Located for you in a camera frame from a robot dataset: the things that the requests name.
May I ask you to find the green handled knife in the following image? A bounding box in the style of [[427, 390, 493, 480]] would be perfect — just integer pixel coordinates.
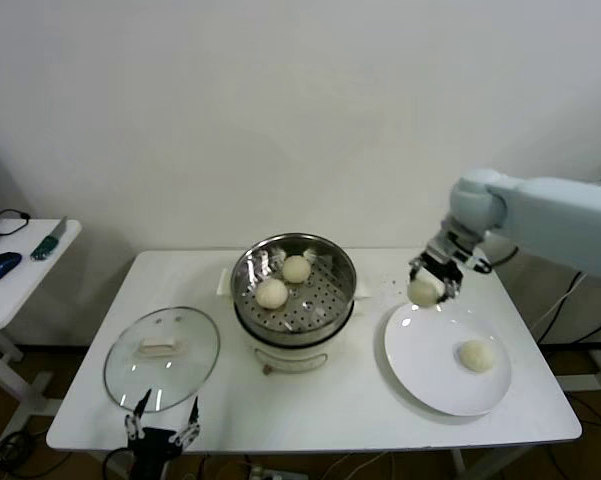
[[30, 215, 69, 262]]

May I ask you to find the round glass pot lid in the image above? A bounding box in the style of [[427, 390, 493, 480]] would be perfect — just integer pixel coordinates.
[[103, 306, 222, 414]]

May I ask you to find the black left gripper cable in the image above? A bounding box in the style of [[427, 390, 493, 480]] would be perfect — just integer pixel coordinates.
[[102, 446, 137, 480]]

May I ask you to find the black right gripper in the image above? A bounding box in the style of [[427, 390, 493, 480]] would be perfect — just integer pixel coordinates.
[[408, 227, 481, 304]]

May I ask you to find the round white plate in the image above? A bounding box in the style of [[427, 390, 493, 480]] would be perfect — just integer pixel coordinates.
[[383, 298, 514, 418]]

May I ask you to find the blue computer mouse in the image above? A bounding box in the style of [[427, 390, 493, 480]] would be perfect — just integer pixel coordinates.
[[0, 251, 24, 284]]

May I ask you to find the stainless steel steamer basket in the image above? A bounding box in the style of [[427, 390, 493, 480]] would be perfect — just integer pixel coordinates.
[[230, 232, 359, 337]]

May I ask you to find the white electric cooker base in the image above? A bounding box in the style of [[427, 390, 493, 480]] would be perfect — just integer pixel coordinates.
[[217, 267, 376, 375]]

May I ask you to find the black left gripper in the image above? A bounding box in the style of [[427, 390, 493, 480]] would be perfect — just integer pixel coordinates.
[[123, 388, 202, 480]]

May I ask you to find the small white side table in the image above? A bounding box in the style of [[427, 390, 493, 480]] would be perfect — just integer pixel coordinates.
[[0, 217, 84, 451]]

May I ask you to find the black floor cable bundle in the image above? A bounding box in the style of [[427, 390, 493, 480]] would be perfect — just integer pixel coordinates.
[[0, 384, 50, 480]]

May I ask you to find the white steamed baozi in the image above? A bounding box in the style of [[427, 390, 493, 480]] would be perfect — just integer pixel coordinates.
[[256, 278, 290, 310], [406, 277, 444, 307], [458, 339, 496, 374], [282, 254, 312, 284]]

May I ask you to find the white power strip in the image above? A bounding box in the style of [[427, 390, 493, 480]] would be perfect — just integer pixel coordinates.
[[244, 462, 301, 480]]

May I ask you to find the white wall cable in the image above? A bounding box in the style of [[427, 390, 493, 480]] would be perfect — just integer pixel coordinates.
[[532, 272, 589, 331]]

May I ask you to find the thin black looped cable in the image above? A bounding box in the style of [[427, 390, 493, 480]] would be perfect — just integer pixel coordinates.
[[0, 208, 32, 239]]

